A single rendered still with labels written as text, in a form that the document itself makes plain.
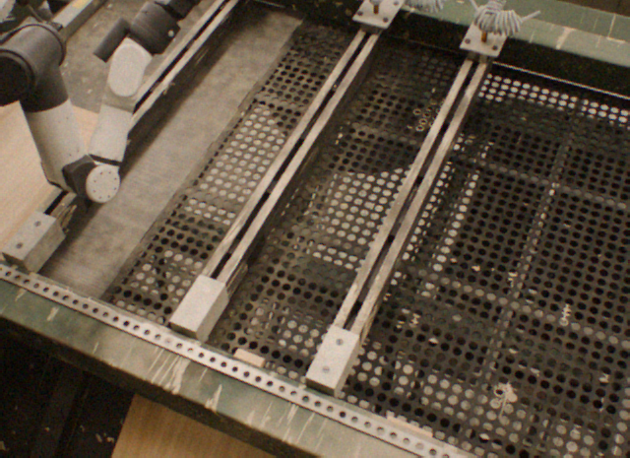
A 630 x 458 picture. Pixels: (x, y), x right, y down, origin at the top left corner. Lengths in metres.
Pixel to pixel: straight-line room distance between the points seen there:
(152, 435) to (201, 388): 0.34
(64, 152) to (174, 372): 0.48
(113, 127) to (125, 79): 0.10
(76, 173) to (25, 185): 0.43
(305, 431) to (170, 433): 0.44
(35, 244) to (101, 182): 0.27
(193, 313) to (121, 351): 0.16
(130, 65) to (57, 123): 0.19
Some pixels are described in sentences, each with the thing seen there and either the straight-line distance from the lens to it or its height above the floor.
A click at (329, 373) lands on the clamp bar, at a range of 1.47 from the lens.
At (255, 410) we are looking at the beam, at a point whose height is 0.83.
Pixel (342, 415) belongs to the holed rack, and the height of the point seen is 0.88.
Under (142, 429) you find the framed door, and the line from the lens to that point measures 1.82.
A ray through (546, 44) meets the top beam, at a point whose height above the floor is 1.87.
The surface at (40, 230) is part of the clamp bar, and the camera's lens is 1.78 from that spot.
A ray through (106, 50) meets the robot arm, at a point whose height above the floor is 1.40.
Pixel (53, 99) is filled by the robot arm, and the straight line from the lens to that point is 1.50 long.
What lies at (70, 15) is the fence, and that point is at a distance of 2.39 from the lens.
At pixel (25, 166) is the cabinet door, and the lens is 2.00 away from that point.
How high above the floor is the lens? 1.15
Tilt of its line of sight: 2 degrees up
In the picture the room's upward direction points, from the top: 20 degrees clockwise
